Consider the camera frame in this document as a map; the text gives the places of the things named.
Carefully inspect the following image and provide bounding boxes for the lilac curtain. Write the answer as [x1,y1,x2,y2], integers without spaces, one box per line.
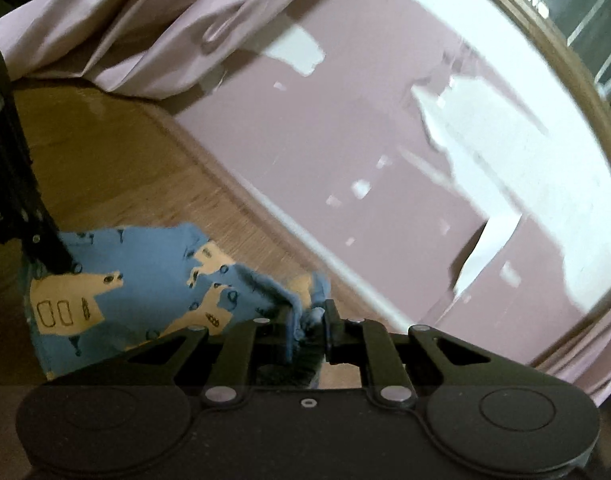
[0,0,369,100]

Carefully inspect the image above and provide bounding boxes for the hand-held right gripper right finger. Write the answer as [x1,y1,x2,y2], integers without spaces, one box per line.
[323,299,572,409]

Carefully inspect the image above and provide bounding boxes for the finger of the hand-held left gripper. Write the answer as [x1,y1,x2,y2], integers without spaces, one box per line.
[28,230,85,277]

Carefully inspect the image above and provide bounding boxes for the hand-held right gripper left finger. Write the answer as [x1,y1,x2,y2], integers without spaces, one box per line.
[60,304,303,407]

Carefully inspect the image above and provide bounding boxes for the blue printed pants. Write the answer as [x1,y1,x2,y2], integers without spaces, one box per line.
[22,222,332,382]

